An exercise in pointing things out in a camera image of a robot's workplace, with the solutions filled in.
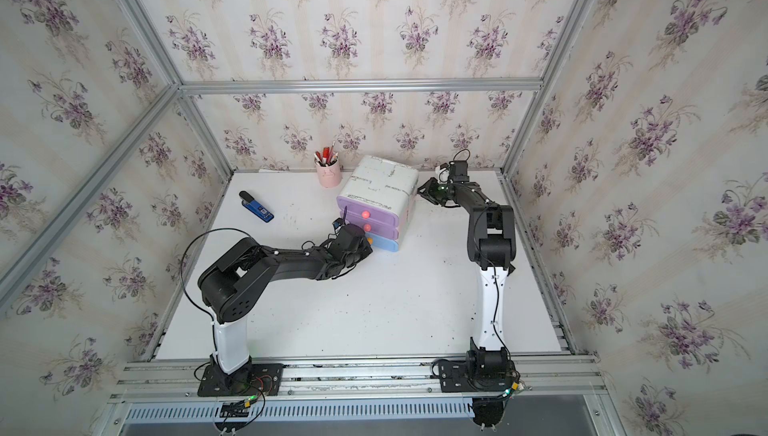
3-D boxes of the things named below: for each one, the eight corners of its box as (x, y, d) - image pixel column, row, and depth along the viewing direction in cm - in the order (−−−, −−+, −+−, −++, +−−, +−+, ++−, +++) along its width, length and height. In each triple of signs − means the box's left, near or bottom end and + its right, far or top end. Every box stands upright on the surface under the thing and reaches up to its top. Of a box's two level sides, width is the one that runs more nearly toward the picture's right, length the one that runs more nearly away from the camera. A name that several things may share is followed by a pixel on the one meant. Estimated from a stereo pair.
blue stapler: (240, 203, 112) (235, 195, 108) (248, 198, 114) (243, 189, 110) (266, 225, 106) (261, 216, 102) (274, 218, 108) (270, 210, 104)
